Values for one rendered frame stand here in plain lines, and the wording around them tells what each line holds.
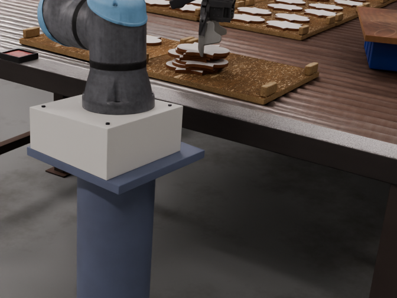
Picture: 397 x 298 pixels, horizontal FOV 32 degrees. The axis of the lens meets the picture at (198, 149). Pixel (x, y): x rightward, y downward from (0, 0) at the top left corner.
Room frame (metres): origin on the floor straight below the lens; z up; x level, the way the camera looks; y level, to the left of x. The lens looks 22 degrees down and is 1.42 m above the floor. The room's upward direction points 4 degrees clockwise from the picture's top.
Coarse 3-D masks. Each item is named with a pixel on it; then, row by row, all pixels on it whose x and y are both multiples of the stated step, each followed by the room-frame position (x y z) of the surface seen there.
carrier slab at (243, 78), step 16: (160, 64) 1.82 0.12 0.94; (240, 64) 1.89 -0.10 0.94; (256, 64) 1.90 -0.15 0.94; (272, 64) 1.92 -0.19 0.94; (176, 80) 1.71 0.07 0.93; (192, 80) 1.69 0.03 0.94; (208, 80) 1.70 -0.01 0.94; (224, 80) 1.71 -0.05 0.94; (240, 80) 1.72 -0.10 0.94; (256, 80) 1.74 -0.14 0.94; (272, 80) 1.75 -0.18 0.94; (288, 80) 1.76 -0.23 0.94; (304, 80) 1.79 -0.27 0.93; (240, 96) 1.61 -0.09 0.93; (256, 96) 1.59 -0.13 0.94; (272, 96) 1.62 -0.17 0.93
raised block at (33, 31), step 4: (28, 28) 2.03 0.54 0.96; (32, 28) 2.03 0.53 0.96; (36, 28) 2.04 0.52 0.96; (24, 32) 2.01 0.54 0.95; (28, 32) 2.01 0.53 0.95; (32, 32) 2.03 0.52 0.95; (36, 32) 2.04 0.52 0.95; (24, 36) 2.01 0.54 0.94; (28, 36) 2.01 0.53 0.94; (32, 36) 2.03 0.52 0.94
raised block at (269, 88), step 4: (268, 84) 1.62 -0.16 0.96; (272, 84) 1.62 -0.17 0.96; (276, 84) 1.64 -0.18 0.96; (264, 88) 1.59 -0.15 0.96; (268, 88) 1.60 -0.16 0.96; (272, 88) 1.62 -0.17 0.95; (276, 88) 1.64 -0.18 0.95; (264, 92) 1.59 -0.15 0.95; (268, 92) 1.60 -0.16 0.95; (272, 92) 1.62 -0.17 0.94; (264, 96) 1.59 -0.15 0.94
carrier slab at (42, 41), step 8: (24, 40) 1.99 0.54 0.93; (32, 40) 1.99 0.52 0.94; (40, 40) 2.00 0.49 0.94; (48, 40) 2.00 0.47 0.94; (168, 40) 2.12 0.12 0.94; (48, 48) 1.94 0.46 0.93; (56, 48) 1.93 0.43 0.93; (64, 48) 1.92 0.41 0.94; (72, 48) 1.93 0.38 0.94; (80, 48) 1.93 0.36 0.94; (152, 48) 2.00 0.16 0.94; (160, 48) 2.01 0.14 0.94; (168, 48) 2.01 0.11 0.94; (72, 56) 1.89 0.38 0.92; (80, 56) 1.88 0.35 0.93; (88, 56) 1.86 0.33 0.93; (152, 56) 1.91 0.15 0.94; (160, 56) 1.92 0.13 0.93
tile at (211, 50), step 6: (180, 48) 1.79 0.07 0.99; (186, 48) 1.79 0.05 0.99; (192, 48) 1.79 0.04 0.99; (204, 48) 1.81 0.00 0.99; (210, 48) 1.81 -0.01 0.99; (216, 48) 1.82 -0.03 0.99; (222, 48) 1.82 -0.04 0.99; (186, 54) 1.76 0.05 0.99; (192, 54) 1.76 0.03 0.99; (198, 54) 1.76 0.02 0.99; (204, 54) 1.76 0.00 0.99; (210, 54) 1.75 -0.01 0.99; (216, 54) 1.77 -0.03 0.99; (222, 54) 1.77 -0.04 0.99; (228, 54) 1.79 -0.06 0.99
